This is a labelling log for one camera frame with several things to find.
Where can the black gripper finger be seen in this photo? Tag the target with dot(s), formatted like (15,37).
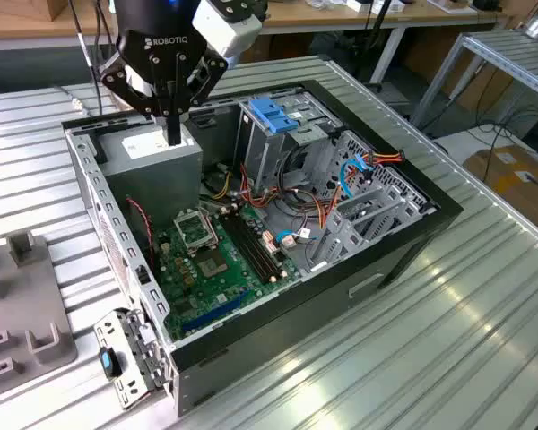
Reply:
(136,100)
(208,76)

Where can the metal disk bay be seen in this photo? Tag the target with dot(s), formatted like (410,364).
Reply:
(363,203)

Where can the grey power supply unit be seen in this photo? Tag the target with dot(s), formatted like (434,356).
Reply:
(152,179)

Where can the metal optical drive cage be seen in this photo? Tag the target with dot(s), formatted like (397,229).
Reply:
(262,157)

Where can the brown wooden box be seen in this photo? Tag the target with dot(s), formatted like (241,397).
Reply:
(58,9)

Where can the wooden desk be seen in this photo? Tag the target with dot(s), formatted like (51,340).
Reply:
(323,15)

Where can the black case fan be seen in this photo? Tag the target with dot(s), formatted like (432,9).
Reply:
(136,242)

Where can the white small box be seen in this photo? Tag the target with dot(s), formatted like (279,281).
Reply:
(358,6)

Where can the black RAM slot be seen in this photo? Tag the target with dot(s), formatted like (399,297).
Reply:
(250,247)
(261,243)
(245,249)
(256,245)

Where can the green motherboard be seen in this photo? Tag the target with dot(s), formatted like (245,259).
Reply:
(215,291)

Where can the blue expansion slot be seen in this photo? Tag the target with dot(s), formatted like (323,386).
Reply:
(215,312)

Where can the grey parts rack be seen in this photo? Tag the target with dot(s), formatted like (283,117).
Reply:
(22,309)

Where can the black PC case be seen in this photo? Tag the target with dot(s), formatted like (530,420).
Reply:
(296,322)

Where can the metal slat side table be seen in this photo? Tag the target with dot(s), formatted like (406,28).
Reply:
(502,49)

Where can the cardboard box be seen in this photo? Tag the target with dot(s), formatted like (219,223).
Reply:
(511,188)

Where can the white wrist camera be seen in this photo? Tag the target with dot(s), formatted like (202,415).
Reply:
(224,27)

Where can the blue plastic drive bracket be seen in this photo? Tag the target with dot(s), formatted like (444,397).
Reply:
(271,114)

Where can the metal card retention bracket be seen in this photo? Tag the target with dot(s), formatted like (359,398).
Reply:
(116,327)

